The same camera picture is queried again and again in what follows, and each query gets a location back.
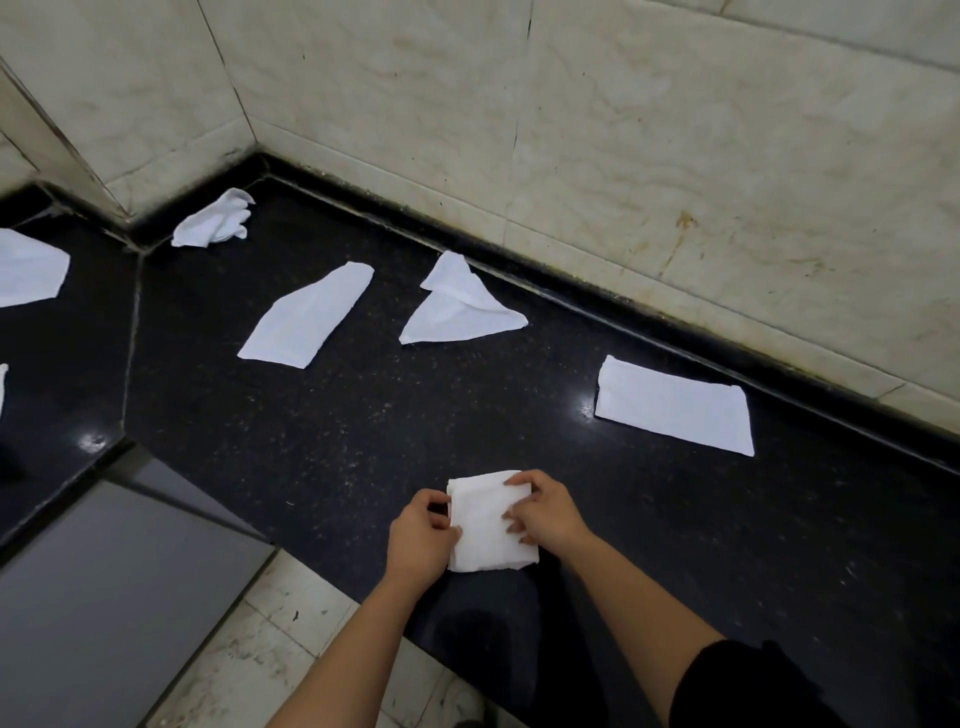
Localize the person's left hand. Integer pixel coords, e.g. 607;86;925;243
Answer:
383;488;463;594

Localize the person's right hand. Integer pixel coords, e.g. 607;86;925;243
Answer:
502;469;598;560

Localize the white terry cloth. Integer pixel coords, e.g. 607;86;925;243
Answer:
446;470;541;574

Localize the group of white cloths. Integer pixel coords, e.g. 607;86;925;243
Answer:
0;187;757;458

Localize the person's right forearm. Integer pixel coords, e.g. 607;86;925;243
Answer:
562;528;727;725

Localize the person's left forearm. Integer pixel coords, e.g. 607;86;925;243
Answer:
266;573;444;728

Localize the grey cabinet door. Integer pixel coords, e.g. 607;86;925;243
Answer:
0;446;277;728

